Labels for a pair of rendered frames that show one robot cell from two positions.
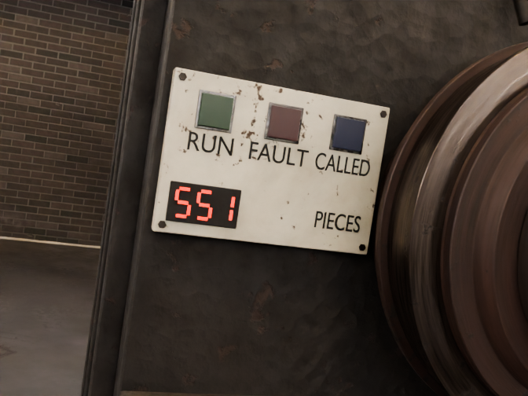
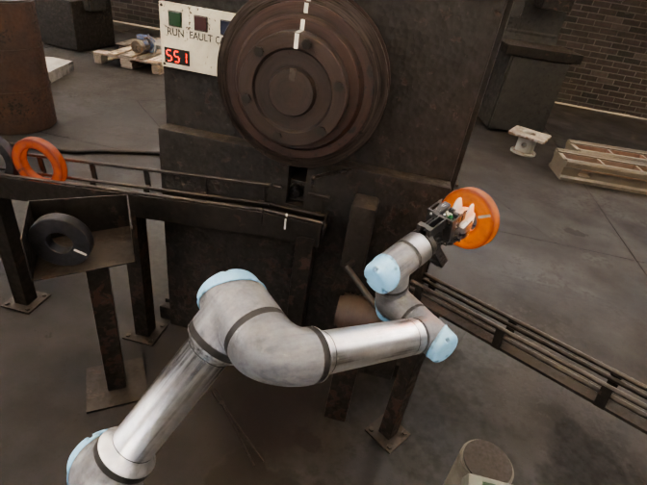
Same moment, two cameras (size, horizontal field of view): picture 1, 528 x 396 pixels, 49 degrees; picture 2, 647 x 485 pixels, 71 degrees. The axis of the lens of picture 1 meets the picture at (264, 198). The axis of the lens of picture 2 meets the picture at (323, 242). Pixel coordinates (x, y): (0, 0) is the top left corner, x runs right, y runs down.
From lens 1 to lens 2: 1.11 m
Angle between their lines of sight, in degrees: 37
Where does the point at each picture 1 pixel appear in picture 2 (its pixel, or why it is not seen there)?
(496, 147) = (239, 40)
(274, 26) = not seen: outside the picture
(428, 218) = (222, 67)
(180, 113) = (163, 19)
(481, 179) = (234, 54)
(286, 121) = (200, 22)
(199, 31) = not seen: outside the picture
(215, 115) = (174, 20)
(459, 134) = (230, 35)
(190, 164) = (169, 40)
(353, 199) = not seen: hidden behind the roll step
